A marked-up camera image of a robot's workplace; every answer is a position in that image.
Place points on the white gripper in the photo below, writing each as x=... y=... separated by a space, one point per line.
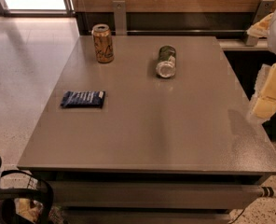
x=265 y=107

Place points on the green soda can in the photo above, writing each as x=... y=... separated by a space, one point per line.
x=166 y=65

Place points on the orange soda can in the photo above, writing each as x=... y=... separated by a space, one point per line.
x=103 y=43

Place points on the striped pole end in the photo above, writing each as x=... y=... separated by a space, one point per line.
x=268 y=192

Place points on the grey table drawer front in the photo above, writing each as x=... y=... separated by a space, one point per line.
x=153 y=195

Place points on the dark blue snack packet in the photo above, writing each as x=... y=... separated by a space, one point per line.
x=74 y=99

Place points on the right metal wall bracket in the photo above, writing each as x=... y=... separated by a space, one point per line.
x=263 y=9

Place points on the metal wall bracket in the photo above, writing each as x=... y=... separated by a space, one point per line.
x=263 y=9
x=120 y=17

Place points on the left metal wall bracket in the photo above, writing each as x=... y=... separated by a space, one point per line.
x=120 y=17

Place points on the horizontal metal rail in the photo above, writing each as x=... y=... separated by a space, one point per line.
x=184 y=32

